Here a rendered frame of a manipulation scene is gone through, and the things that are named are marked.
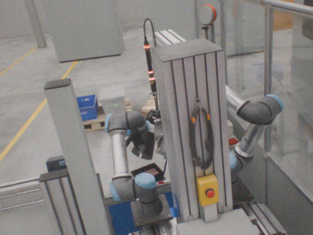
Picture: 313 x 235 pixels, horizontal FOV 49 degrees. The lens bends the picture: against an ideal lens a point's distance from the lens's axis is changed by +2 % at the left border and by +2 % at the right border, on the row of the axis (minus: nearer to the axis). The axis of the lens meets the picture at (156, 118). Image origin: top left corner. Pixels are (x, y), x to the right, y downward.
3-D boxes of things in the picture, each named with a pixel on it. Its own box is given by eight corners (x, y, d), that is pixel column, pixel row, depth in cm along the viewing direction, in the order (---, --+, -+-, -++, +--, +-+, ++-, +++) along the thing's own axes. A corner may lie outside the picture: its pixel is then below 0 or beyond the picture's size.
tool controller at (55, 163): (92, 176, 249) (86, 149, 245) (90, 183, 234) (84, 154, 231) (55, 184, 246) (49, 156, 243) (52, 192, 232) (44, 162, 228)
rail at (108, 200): (216, 178, 265) (216, 170, 262) (218, 181, 262) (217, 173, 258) (101, 203, 257) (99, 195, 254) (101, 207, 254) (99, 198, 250)
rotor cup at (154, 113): (162, 114, 295) (149, 107, 290) (169, 112, 281) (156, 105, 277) (155, 129, 291) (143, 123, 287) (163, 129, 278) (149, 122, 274)
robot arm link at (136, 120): (144, 106, 208) (149, 118, 256) (126, 109, 208) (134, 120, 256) (146, 125, 206) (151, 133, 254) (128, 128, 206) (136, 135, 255)
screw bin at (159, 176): (155, 169, 283) (154, 162, 280) (164, 178, 269) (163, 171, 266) (131, 178, 276) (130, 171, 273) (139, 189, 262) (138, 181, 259)
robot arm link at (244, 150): (222, 162, 215) (255, 97, 177) (236, 152, 223) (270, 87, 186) (237, 175, 209) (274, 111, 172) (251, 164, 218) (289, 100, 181)
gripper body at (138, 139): (145, 143, 266) (138, 131, 261) (135, 148, 267) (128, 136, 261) (143, 139, 273) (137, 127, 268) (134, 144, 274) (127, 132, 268)
